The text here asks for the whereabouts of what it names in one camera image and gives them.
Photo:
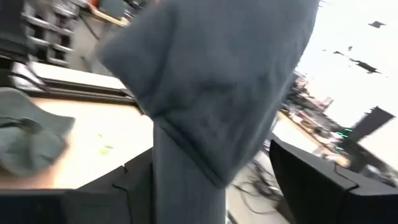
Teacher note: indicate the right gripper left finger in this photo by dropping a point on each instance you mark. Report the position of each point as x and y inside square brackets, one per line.
[93, 205]

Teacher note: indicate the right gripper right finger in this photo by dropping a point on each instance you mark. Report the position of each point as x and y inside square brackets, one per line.
[326, 199]

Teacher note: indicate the grey-green cloth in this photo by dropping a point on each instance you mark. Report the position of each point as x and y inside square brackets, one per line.
[28, 146]

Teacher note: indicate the dark navy hat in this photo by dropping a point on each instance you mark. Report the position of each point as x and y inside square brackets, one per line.
[211, 77]

